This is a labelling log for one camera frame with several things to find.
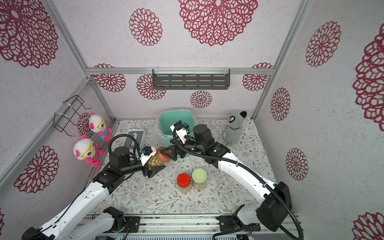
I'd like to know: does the brown jar lid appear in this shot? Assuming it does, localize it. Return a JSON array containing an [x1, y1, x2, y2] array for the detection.
[[157, 147, 172, 164]]

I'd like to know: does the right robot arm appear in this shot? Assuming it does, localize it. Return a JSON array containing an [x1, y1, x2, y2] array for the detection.
[[162, 121, 292, 232]]

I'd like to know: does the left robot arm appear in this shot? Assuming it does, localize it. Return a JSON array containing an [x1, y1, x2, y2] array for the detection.
[[22, 146, 164, 240]]

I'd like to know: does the green trash bin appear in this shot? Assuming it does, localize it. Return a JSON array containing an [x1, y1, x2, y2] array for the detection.
[[158, 109, 197, 158]]

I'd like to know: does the red lidded peanut jar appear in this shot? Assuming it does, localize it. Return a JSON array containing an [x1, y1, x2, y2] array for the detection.
[[177, 173, 191, 194]]

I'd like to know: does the green lidded peanut jar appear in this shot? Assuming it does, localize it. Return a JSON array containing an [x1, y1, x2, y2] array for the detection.
[[192, 169, 208, 190]]

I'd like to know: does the grey plush dog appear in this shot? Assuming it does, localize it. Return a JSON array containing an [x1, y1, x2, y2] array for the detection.
[[223, 111, 248, 145]]

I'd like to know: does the upper pink white plush doll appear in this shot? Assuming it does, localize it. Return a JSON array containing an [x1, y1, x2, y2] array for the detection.
[[89, 113, 112, 141]]

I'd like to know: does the pink white plush doll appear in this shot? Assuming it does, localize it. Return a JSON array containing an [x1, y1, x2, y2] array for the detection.
[[73, 135, 104, 167], [89, 113, 112, 141]]

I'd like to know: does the lower pink white plush doll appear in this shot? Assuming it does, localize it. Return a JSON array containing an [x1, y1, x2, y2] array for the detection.
[[73, 135, 104, 167]]

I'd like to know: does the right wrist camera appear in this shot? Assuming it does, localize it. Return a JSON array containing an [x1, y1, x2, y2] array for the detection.
[[170, 121, 190, 144]]

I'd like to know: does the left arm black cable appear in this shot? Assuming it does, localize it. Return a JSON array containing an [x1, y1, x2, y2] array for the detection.
[[107, 133, 142, 160]]

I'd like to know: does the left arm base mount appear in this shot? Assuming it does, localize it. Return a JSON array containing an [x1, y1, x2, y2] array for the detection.
[[103, 207, 141, 233]]

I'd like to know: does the grey wall shelf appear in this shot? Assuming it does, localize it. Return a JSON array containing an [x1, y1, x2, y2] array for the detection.
[[152, 69, 231, 90]]

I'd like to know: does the aluminium rail frame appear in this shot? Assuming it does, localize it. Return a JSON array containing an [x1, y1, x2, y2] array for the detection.
[[78, 214, 288, 240]]

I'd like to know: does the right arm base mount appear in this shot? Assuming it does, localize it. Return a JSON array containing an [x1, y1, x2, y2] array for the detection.
[[216, 205, 247, 232]]

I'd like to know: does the black wire basket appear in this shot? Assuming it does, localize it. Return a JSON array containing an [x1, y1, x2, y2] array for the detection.
[[53, 95, 93, 138]]

